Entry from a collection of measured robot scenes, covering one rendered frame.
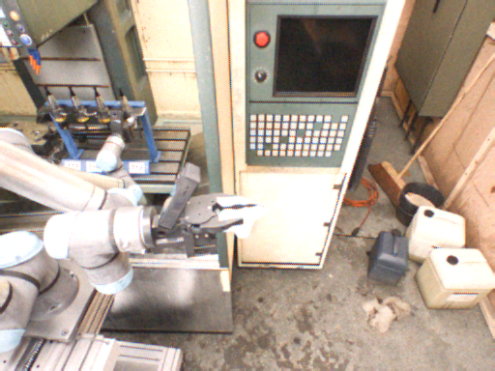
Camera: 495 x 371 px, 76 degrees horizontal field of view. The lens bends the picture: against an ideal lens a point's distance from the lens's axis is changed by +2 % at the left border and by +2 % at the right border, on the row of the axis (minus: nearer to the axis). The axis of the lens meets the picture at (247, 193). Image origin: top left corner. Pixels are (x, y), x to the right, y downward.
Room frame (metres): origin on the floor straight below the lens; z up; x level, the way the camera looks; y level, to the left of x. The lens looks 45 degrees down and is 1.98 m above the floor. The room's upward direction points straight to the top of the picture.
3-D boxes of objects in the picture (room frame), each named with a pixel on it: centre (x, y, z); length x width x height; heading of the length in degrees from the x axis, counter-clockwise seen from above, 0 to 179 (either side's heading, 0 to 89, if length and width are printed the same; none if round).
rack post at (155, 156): (1.37, 0.51, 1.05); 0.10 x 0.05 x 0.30; 178
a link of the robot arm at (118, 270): (0.35, 0.27, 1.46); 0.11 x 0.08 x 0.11; 8
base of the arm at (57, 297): (0.43, 0.55, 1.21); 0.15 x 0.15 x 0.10
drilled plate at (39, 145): (1.48, 1.22, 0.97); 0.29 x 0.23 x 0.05; 88
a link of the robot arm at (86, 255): (0.33, 0.27, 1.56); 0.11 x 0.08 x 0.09; 98
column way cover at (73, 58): (1.88, 1.09, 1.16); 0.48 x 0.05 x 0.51; 88
